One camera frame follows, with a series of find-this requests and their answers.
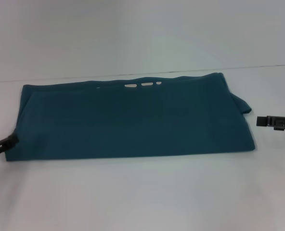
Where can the teal blue shirt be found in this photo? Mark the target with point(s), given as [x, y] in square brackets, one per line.
[133, 120]

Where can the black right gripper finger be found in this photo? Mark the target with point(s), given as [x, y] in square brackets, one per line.
[282, 126]
[277, 118]

